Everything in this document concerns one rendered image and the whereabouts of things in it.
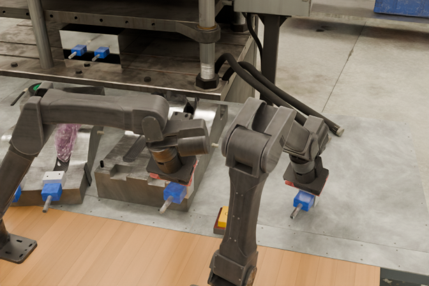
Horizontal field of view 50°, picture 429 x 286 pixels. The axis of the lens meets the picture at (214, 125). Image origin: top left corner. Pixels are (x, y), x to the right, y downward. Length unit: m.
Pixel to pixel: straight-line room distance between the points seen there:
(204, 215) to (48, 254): 0.40
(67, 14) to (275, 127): 1.43
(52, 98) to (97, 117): 0.09
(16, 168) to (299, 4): 1.20
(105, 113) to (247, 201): 0.32
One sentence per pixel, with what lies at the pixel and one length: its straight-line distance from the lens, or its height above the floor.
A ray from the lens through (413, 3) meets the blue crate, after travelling 4.76.
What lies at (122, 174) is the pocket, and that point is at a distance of 1.30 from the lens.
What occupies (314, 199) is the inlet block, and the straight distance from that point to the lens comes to 1.27.
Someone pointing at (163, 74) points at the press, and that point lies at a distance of 2.02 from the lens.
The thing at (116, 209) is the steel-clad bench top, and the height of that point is 0.80.
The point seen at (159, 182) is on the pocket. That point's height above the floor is 0.86.
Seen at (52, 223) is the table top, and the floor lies 0.80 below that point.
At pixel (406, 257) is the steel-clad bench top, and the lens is 1.22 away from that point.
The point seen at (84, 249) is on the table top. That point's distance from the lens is 1.20.
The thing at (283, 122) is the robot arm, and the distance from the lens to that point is 0.81.
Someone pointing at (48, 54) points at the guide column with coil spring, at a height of 0.85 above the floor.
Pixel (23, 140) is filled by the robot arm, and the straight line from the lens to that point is 0.99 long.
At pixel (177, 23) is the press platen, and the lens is 1.88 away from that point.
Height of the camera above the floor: 1.64
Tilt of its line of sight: 31 degrees down
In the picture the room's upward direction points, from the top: straight up
